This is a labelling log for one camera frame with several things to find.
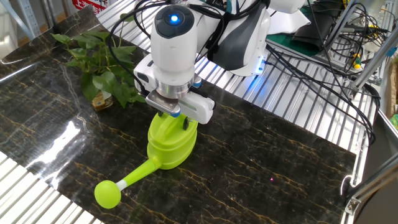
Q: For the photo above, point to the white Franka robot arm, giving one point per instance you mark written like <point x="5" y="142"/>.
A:
<point x="174" y="53"/>

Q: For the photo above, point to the grey slotted angle post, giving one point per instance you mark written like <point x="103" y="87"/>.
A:
<point x="28" y="15"/>

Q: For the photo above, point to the aluminium profile with bracket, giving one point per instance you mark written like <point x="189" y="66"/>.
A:
<point x="373" y="183"/>

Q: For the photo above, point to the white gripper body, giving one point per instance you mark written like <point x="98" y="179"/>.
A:
<point x="199" y="107"/>

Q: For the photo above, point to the silver wrist bracket blue caps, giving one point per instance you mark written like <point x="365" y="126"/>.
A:
<point x="161" y="102"/>

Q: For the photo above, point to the grey diagonal metal bar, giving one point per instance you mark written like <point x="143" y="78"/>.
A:
<point x="339" y="25"/>

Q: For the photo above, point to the dark marble pattern mat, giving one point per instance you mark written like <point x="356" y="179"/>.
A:
<point x="248" y="171"/>

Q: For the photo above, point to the yellow green screwdriver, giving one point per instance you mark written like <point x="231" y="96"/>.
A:
<point x="357" y="63"/>

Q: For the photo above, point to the white paper sheet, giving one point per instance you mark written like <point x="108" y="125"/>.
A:
<point x="286" y="23"/>

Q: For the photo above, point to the green desk mat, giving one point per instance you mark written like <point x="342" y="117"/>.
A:
<point x="289" y="45"/>

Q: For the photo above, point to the black fabric pouch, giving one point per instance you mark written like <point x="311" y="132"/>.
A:
<point x="314" y="34"/>

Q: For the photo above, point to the thick aluminium profile post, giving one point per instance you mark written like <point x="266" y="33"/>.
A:
<point x="373" y="60"/>

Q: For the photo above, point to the lime green watering can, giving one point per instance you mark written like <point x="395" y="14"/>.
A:
<point x="169" y="146"/>

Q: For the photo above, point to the green potted plant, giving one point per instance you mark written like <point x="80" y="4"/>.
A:
<point x="102" y="81"/>

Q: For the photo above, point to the red white sign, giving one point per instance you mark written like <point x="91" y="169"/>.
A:
<point x="90" y="4"/>

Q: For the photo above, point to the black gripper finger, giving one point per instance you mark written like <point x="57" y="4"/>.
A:
<point x="186" y="123"/>
<point x="160" y="114"/>

